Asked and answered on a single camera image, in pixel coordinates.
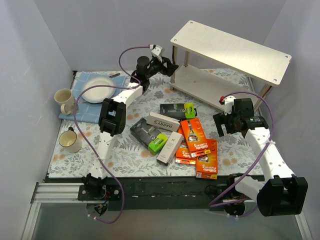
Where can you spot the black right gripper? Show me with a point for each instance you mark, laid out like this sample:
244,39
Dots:
225,121

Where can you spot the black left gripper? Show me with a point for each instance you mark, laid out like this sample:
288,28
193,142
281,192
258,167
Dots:
164,66

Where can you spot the orange Gillette razor box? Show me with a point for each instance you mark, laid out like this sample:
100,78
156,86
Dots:
195,137
207,165
183,155

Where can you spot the white two-tier shelf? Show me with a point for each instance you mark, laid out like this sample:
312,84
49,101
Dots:
246,57

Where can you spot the black green razor box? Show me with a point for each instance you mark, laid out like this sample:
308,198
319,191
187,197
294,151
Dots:
179,111
149,136

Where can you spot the grey Harry's razor box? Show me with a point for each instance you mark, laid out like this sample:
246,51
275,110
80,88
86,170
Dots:
163,122

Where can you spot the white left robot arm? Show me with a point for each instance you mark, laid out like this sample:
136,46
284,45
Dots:
112,118

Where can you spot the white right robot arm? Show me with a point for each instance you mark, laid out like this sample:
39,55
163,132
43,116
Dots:
281,192

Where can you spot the white H razor box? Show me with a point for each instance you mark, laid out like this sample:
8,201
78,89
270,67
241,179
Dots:
170,148

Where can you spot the floral table mat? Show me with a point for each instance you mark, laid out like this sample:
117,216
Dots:
129,158

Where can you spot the white ceramic plate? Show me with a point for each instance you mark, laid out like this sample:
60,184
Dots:
98,94

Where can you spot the cream floral mug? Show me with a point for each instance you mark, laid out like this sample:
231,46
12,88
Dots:
66,100

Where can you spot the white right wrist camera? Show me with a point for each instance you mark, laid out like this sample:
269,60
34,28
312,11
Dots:
228,103

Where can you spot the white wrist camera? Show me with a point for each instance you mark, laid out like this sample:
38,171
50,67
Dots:
228,103
157,51

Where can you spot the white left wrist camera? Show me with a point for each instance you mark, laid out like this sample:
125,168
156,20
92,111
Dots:
157,51

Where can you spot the black handled knife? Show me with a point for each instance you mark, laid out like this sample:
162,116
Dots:
114,75

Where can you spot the cream mug black handle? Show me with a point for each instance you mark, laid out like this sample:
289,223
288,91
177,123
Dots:
70,141

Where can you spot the aluminium rail frame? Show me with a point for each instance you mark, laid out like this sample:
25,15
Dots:
57,214

